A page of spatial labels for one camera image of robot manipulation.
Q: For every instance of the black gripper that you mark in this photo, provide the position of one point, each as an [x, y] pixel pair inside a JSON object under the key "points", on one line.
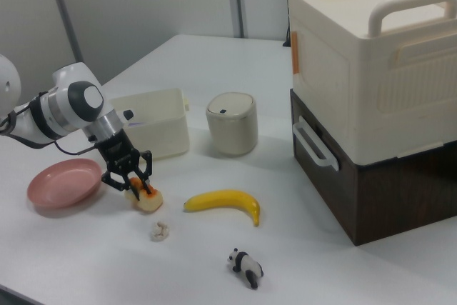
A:
{"points": [[119, 156]]}

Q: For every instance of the golden bread loaf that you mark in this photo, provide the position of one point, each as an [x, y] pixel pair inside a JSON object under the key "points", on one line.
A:
{"points": [[151, 201]]}

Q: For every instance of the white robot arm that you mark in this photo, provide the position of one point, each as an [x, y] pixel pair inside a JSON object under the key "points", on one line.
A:
{"points": [[71, 105]]}

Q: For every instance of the pink plate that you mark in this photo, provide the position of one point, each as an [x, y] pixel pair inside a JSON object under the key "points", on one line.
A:
{"points": [[64, 183]]}

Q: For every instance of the white plastic bin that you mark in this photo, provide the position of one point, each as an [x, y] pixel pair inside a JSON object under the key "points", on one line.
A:
{"points": [[160, 130]]}

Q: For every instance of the crumpled white paper ball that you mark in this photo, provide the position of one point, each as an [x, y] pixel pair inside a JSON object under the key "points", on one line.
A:
{"points": [[159, 231]]}

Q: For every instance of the yellow banana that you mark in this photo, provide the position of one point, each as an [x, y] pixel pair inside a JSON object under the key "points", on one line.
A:
{"points": [[221, 199]]}

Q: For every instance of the cream lidded trash can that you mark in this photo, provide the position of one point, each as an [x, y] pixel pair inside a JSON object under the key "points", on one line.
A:
{"points": [[232, 126]]}

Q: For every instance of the panda toy figure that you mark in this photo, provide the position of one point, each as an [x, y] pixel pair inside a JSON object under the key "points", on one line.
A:
{"points": [[246, 265]]}

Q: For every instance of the black pole stand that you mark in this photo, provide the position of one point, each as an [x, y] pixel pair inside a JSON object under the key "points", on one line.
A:
{"points": [[287, 5]]}

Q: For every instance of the dark brown drawer cabinet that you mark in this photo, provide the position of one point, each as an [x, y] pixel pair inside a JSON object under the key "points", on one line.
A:
{"points": [[392, 205]]}

